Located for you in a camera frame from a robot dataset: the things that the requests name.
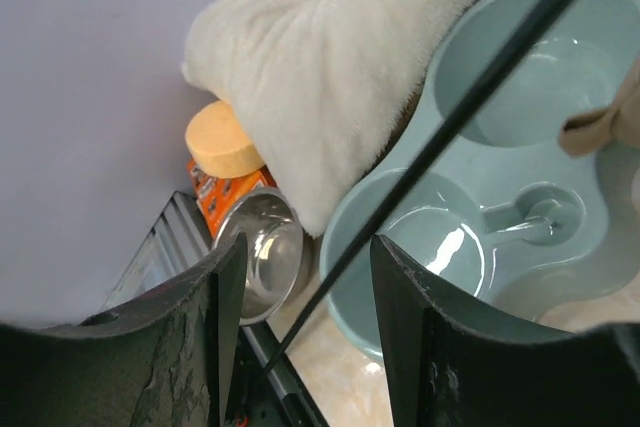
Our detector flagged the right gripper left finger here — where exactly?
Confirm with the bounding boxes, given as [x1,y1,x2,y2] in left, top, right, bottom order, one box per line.
[1,234,247,426]

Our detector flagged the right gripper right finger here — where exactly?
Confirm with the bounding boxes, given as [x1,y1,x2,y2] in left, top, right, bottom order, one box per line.
[370,236,639,426]

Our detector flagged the beige fabric pet tent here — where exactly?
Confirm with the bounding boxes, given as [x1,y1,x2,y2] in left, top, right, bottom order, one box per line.
[558,59,639,157]

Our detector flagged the black tent pole crossing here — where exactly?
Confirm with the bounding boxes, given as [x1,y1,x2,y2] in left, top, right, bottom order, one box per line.
[261,0,574,378]

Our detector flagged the teal double pet bowl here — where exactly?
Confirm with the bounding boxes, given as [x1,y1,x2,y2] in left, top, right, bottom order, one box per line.
[319,0,639,362]

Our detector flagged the stainless steel bowl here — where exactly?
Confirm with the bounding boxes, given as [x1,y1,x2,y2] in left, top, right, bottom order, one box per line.
[213,187,313,327]

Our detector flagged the orange snack packet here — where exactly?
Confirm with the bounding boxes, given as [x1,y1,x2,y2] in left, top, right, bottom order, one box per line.
[187,159,276,238]

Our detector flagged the yellow round sponge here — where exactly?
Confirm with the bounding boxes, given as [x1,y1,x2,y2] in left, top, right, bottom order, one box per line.
[185,100,265,178]

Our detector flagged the cream fluffy pillow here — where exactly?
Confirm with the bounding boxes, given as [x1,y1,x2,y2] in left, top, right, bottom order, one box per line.
[182,0,474,237]

